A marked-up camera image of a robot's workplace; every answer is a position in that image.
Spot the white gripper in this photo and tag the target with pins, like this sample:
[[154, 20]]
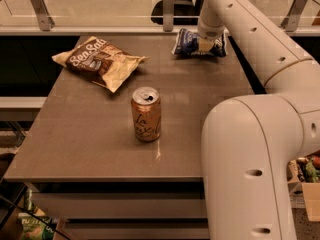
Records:
[[211, 33]]

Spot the blue chip bag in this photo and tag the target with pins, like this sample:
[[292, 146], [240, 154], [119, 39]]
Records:
[[186, 43]]

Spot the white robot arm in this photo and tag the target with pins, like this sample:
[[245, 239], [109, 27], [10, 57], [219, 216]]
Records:
[[248, 141]]

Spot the brown sea salt chip bag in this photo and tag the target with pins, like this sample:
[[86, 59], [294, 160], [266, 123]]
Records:
[[100, 62]]

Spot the green snack bag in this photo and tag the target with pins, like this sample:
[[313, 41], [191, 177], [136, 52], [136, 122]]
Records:
[[36, 228]]

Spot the black office chair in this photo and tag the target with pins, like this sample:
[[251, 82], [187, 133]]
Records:
[[186, 12]]

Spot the orange LaCroix soda can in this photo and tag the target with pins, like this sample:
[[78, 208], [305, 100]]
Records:
[[146, 112]]

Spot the grey table drawer unit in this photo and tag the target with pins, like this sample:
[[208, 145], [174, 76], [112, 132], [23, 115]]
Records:
[[126, 210]]

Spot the middle metal railing bracket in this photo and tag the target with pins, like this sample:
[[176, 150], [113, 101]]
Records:
[[168, 15]]

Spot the metal railing bracket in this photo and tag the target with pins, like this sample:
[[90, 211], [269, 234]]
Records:
[[291, 20], [168, 15], [44, 19]]

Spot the right metal railing bracket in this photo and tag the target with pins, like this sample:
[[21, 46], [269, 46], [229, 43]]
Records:
[[291, 20]]

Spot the left metal railing bracket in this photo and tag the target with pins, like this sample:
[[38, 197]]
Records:
[[44, 19]]

